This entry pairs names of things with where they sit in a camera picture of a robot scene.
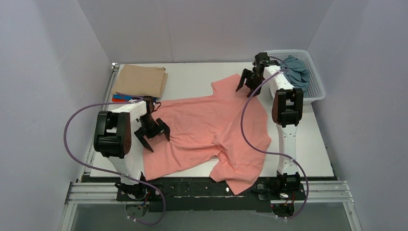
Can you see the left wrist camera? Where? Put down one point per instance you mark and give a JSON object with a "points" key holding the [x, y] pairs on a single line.
{"points": [[152, 104]]}

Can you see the orange folded t-shirt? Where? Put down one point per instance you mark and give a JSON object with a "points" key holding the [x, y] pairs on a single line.
{"points": [[118, 100]]}

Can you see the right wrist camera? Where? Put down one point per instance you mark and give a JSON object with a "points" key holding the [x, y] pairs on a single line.
{"points": [[262, 60]]}

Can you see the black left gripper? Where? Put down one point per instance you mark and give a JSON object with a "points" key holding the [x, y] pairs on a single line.
{"points": [[152, 130]]}

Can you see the teal crumpled t-shirt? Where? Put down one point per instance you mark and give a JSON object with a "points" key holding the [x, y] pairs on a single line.
{"points": [[296, 72]]}

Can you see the aluminium frame rail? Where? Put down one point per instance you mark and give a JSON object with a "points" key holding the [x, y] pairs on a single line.
{"points": [[106, 193]]}

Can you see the blue folded t-shirt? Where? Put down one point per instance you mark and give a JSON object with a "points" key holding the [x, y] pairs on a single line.
{"points": [[127, 97]]}

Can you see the white plastic basket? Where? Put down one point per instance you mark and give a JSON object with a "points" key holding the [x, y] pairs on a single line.
{"points": [[315, 90]]}

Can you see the pink t-shirt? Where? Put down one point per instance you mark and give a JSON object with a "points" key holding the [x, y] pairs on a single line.
{"points": [[224, 126]]}

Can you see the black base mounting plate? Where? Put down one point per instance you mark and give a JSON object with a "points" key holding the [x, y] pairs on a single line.
{"points": [[204, 194]]}

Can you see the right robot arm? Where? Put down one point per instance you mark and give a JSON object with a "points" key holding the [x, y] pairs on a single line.
{"points": [[286, 112]]}

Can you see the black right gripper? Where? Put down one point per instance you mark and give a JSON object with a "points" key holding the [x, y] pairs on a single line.
{"points": [[250, 79]]}

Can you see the tan folded t-shirt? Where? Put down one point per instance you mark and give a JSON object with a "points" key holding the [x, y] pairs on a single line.
{"points": [[141, 81]]}

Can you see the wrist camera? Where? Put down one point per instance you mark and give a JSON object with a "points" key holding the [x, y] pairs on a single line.
{"points": [[152, 104], [262, 60]]}

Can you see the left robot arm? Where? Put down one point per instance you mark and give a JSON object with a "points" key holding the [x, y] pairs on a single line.
{"points": [[115, 129]]}

